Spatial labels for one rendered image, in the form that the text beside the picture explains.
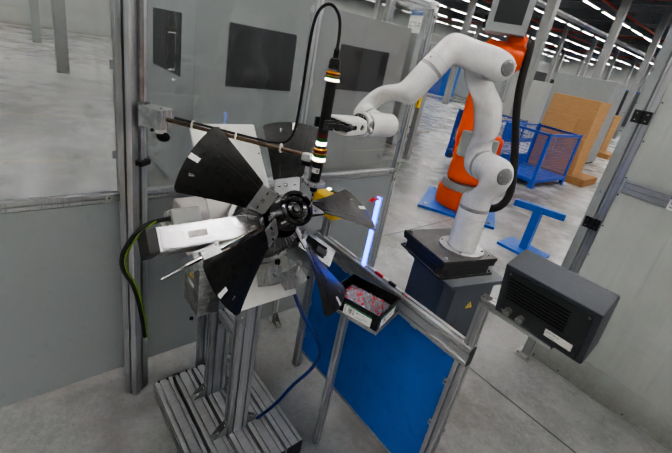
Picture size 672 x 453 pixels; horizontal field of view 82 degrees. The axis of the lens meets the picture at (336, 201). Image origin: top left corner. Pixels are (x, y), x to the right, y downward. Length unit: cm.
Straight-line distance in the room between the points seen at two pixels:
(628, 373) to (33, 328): 302
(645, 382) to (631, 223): 89
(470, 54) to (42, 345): 207
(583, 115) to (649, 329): 662
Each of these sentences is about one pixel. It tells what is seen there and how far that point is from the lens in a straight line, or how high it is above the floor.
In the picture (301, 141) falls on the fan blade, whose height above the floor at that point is 138.
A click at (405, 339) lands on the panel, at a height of 69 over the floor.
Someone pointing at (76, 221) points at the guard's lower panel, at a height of 89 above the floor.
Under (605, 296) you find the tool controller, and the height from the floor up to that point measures 125.
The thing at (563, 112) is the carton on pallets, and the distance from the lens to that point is 919.
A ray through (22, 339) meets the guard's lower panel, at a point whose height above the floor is 38.
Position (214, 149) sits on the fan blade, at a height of 137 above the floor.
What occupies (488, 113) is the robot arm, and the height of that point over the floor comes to 159.
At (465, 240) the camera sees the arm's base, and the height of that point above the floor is 107.
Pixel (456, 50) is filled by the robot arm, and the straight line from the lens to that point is 146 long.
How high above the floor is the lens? 172
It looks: 22 degrees down
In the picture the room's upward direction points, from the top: 11 degrees clockwise
